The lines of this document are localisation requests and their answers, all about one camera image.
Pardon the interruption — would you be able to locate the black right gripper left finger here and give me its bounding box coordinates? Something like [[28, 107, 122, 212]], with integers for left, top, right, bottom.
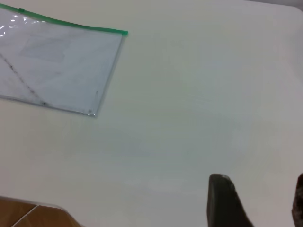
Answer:
[[206, 174, 255, 227]]

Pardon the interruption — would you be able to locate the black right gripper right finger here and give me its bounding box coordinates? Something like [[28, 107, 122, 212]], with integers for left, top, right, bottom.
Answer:
[[292, 173, 303, 227]]

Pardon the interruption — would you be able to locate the transparent zip bag green zipper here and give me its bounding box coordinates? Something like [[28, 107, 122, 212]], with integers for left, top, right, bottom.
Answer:
[[0, 4, 129, 118]]

